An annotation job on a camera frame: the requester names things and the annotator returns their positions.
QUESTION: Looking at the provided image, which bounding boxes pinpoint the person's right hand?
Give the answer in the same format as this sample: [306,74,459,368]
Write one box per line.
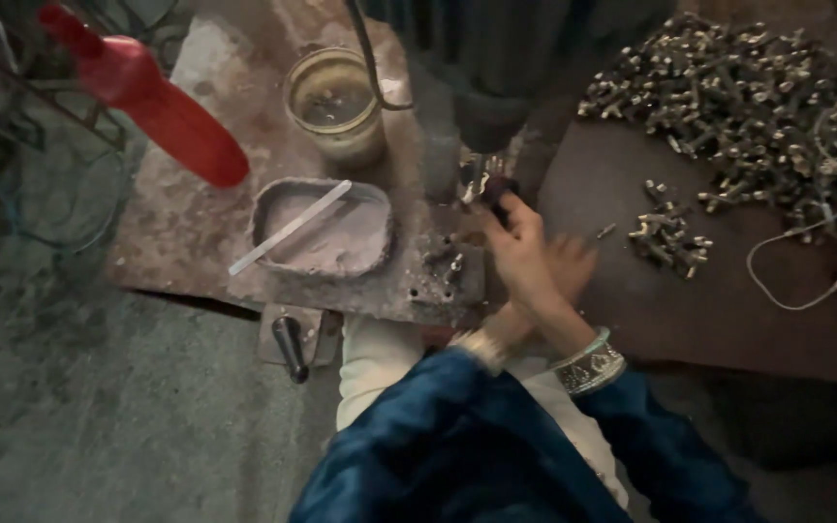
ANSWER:
[481,192,576,322]

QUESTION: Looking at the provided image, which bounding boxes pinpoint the person's left hand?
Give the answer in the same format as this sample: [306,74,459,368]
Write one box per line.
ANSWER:
[545,234,601,300]

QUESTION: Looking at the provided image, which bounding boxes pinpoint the small dark metal part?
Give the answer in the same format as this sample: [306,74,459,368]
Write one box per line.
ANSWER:
[478,176,522,228]

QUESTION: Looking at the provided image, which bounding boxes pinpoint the metal fixture with bolts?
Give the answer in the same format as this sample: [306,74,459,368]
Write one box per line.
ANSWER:
[407,234,469,302]

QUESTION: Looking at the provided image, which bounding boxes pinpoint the small heap of metal parts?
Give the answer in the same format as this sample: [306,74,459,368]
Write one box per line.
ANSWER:
[627,179,714,280]

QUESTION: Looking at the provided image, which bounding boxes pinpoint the wide silver bangle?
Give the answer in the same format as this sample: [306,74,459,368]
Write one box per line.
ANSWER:
[549,326,628,397]

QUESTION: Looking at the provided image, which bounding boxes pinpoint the thin silver bangle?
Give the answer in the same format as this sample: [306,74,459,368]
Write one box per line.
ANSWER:
[455,327,512,377]

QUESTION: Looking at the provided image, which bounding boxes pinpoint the dark press machine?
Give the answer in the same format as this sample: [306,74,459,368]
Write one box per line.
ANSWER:
[356,0,681,208]

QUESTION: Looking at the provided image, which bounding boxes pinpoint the grey metal tray with powder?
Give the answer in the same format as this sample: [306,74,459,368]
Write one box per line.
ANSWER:
[247,177,396,280]

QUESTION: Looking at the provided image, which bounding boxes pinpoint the white trousers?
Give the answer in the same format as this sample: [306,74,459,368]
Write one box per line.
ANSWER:
[336,314,630,509]

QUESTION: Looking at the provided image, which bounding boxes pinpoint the glass jar with liquid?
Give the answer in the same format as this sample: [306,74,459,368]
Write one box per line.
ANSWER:
[283,46,389,169]

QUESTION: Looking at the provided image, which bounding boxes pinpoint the blue velvet top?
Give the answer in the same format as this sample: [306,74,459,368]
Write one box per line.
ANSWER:
[288,346,772,523]

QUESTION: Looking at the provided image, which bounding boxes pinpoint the large pile of metal parts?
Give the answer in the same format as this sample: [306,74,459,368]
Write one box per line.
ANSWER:
[577,12,837,244]

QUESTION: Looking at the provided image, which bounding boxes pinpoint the white flat stick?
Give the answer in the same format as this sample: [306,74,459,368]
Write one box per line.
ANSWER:
[227,179,353,277]

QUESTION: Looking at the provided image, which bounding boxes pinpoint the rusty metal work plate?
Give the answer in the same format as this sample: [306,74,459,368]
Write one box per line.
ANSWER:
[105,0,492,329]

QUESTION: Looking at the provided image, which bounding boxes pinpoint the white charging cable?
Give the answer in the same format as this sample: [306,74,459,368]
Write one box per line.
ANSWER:
[745,211,837,312]

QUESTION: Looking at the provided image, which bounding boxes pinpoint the black machine cable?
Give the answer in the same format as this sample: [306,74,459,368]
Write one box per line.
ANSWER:
[344,0,415,113]

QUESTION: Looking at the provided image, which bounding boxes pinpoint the small metal bracket plate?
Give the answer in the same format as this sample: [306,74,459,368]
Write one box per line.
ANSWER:
[256,303,341,367]

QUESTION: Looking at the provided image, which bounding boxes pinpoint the black knob handle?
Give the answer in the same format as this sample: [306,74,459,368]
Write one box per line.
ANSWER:
[272,315,311,385]

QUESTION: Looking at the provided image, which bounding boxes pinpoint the red plastic lever handle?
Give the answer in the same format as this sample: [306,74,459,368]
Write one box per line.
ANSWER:
[37,1,251,190]

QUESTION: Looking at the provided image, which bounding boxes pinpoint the tangle of wires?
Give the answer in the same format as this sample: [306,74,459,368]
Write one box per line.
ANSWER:
[0,0,194,251]

